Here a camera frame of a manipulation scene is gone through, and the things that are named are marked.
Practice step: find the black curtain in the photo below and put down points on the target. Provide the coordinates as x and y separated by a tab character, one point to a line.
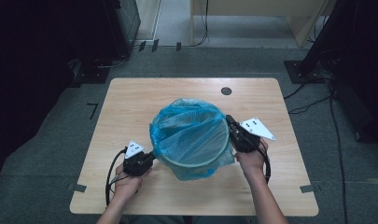
28	77
361	62

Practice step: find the person's right hand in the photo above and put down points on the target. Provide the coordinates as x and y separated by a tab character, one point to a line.
253	163

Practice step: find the person's left hand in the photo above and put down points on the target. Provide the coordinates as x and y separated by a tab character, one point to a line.
127	186

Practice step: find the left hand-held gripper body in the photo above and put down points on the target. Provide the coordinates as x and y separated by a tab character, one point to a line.
135	165

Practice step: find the green plastic bucket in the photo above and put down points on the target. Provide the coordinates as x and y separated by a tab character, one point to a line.
194	165

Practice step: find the grey round table grommet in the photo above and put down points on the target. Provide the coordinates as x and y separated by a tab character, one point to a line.
226	91

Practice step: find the light wooden desk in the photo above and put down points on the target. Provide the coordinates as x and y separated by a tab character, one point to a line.
255	7

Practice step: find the grey tape piece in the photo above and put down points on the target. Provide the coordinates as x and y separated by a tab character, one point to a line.
78	188
308	188

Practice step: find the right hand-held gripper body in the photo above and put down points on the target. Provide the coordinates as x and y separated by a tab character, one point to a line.
247	138

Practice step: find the dark cabinet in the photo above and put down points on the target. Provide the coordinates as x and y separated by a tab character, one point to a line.
127	28

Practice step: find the black square stand base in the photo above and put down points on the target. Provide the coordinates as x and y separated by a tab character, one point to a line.
301	73
91	74

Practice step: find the blue plastic bag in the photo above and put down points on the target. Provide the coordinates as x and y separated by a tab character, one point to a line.
189	133

